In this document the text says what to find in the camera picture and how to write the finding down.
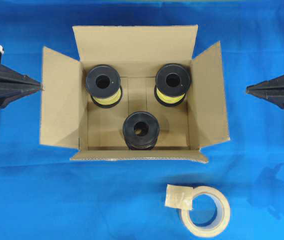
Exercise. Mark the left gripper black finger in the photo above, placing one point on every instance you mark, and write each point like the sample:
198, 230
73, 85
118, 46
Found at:
8, 96
8, 75

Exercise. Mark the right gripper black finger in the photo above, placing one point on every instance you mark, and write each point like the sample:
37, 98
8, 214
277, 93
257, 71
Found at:
275, 97
273, 84

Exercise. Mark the brown cardboard box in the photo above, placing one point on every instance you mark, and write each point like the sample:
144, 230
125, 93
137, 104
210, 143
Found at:
70, 119

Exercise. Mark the beige packing tape roll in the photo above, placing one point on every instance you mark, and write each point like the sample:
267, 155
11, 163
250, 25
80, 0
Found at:
204, 210

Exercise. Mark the black front spool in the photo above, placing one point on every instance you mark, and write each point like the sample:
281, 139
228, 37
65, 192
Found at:
141, 130

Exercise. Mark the left yellow wire spool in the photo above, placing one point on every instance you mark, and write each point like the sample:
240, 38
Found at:
103, 83

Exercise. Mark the yellow wire spool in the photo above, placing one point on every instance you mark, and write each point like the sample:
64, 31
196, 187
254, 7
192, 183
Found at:
103, 83
172, 82

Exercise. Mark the right yellow wire spool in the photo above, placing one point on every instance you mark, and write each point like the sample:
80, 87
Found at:
172, 82

